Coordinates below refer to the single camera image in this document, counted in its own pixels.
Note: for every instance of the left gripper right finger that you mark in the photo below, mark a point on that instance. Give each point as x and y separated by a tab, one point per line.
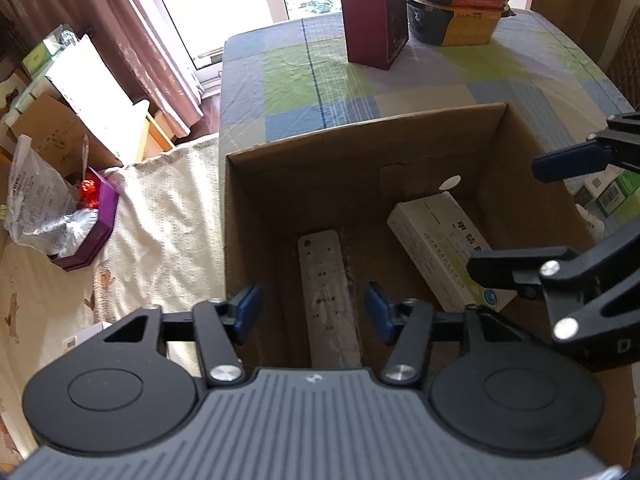
406	326

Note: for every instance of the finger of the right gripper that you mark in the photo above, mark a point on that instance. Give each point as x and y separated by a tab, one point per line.
574	287
616	145

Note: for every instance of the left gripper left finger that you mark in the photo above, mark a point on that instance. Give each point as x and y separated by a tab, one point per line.
219	327

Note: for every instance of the small white bottle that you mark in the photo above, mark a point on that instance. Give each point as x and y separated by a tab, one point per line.
595	226

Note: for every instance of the white remote control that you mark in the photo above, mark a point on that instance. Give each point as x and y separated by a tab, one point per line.
331	323

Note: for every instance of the cream bed blanket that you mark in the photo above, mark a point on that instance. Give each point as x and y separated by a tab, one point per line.
166	249

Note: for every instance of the brown cardboard box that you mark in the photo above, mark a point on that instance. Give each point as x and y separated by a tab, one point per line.
434	306

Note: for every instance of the purple octagonal box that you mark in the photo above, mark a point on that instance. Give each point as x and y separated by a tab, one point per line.
90	226

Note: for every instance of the clear plastic bag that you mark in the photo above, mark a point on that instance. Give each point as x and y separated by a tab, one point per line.
38	201

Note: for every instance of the lower yellow noodle bowl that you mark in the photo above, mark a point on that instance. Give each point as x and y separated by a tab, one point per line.
452	26

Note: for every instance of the checkered tablecloth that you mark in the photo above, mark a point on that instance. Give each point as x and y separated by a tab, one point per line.
294	77

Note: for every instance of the brown shipping carton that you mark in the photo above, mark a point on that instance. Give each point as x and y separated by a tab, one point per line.
57	134

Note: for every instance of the white board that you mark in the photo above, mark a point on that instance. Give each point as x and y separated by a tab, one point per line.
96	97

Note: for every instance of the maroon paper bag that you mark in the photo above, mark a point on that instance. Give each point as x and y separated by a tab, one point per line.
375	31

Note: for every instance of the brown curtain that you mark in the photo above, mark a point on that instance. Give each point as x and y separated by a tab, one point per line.
134	41

